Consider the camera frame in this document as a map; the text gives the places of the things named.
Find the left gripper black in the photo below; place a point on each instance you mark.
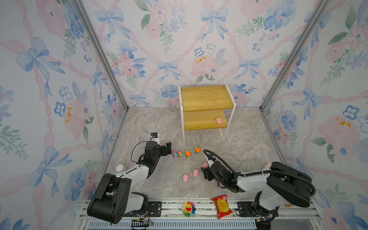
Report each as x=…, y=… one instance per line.
x=167, y=147

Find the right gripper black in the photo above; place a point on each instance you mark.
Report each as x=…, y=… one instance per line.
x=206, y=173

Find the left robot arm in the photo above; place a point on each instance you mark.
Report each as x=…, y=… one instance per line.
x=114, y=198

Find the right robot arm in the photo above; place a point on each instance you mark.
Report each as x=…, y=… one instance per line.
x=277, y=184

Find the pink toy car leftmost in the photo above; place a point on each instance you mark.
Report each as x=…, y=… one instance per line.
x=175, y=154

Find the pink green toy car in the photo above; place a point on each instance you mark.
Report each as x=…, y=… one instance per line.
x=179, y=153

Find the green orange mixer toy truck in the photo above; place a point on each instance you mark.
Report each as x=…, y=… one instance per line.
x=187, y=153

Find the green orange toy truck right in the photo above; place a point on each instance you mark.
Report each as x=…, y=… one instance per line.
x=197, y=149

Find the red snack bag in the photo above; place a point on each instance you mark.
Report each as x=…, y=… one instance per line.
x=222, y=206

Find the rainbow smiling flower toy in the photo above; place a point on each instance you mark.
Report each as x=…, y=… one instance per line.
x=188, y=209

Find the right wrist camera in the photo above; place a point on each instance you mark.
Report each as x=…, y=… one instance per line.
x=210, y=158

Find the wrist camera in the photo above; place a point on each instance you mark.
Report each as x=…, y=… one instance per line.
x=210, y=158
x=155, y=138

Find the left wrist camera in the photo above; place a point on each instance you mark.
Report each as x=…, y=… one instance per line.
x=155, y=138

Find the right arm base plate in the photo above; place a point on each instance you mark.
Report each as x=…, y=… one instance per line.
x=249, y=209

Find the wooden two-tier shelf white frame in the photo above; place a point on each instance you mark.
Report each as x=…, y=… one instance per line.
x=201, y=105

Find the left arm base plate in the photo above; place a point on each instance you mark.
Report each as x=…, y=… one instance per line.
x=153, y=209

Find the aluminium front rail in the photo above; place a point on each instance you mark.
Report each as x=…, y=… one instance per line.
x=205, y=218

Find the left aluminium corner post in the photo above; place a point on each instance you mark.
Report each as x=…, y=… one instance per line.
x=86, y=22

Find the aluminium corner post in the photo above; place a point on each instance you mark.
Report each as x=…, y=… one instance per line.
x=86, y=22
x=299, y=45

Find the right aluminium corner post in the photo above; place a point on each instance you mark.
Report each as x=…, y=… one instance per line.
x=299, y=45

